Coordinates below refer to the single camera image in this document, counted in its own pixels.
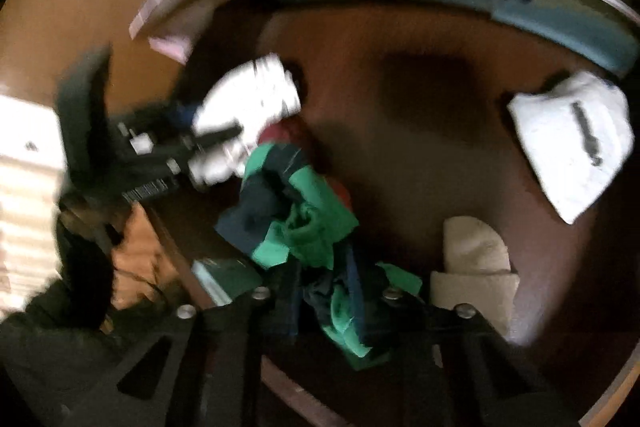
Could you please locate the green and white box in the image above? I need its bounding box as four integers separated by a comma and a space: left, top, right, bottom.
192, 257, 264, 308

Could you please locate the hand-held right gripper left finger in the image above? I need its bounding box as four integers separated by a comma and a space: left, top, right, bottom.
65, 269, 307, 427

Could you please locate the white folded cloth dark stripe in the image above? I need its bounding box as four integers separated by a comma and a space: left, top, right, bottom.
506, 72, 636, 226

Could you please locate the beige folded cloth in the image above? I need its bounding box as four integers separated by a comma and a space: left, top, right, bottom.
430, 216, 519, 344

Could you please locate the green and navy underwear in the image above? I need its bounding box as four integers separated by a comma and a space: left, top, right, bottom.
215, 144, 423, 370

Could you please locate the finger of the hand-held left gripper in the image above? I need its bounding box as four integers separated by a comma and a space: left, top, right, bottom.
167, 101, 202, 128
170, 123, 244, 156

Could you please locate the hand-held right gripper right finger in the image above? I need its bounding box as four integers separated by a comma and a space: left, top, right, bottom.
370, 287, 566, 427

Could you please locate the person's left forearm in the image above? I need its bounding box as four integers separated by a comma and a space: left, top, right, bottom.
0, 192, 191, 358

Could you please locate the red underwear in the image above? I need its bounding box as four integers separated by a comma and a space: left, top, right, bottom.
259, 119, 353, 212

